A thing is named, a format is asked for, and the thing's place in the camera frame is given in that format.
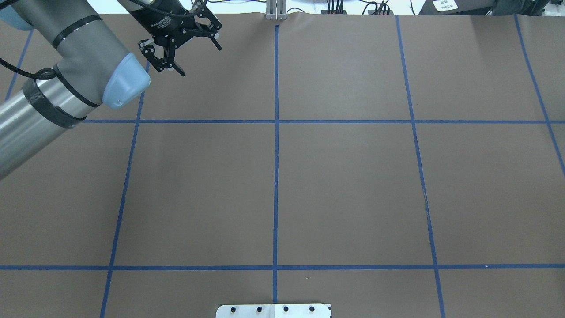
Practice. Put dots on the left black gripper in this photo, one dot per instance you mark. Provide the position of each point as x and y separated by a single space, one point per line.
155 23

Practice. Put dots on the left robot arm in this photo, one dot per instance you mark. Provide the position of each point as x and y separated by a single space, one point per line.
95 68

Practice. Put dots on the aluminium frame post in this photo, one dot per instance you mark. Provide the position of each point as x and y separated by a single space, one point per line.
276 10

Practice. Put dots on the white camera pillar with base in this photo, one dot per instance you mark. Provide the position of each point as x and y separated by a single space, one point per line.
289 310

